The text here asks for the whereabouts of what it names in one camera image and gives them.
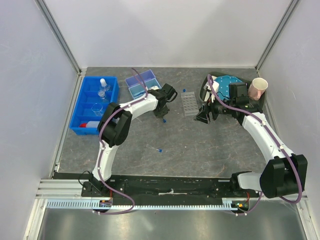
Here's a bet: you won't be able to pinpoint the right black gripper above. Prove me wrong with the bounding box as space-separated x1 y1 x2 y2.
193 92 236 125

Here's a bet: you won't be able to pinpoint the light blue cable duct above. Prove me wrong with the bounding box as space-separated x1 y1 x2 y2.
46 199 249 211

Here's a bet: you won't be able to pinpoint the small glass beaker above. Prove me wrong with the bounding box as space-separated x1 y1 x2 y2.
97 90 109 103

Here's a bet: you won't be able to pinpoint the teal dotted plate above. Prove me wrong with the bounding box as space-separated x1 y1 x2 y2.
214 75 243 101

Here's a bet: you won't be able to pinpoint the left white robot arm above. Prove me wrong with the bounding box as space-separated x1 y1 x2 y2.
89 83 178 197

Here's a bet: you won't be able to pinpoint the purple plastic box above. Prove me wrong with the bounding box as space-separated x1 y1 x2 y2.
125 69 156 88

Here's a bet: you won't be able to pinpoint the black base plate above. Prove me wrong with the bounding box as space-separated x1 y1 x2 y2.
81 175 259 205

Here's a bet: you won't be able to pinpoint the pink paper cup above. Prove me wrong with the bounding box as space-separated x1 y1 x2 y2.
248 77 269 101

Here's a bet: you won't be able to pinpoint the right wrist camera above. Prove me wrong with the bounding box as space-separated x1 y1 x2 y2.
211 80 220 94

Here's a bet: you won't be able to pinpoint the red cap wash bottle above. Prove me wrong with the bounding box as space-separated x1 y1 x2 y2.
79 121 100 129

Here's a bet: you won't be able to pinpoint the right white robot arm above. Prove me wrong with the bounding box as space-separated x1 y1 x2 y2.
194 81 308 204

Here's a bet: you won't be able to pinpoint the blue safety glasses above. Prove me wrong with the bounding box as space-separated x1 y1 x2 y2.
134 91 146 98

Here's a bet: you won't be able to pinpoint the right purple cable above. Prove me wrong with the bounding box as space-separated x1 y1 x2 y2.
206 73 301 217

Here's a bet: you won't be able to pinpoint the clear flask white cap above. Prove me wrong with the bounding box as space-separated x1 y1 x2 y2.
99 78 111 92

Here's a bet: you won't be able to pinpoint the clear test tube rack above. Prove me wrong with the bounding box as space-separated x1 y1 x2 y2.
181 91 199 116

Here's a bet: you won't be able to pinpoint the light blue box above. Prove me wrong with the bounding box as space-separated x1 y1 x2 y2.
129 78 161 99

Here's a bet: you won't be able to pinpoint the dark grey tray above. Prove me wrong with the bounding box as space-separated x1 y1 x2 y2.
199 71 252 103

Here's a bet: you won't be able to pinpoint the glass funnel dish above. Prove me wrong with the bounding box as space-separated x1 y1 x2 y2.
91 103 105 117

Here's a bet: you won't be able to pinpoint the blue compartment bin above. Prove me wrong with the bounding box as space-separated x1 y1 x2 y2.
69 76 119 135

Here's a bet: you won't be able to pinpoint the white paper sheet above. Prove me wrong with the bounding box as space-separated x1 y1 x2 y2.
202 82 212 102

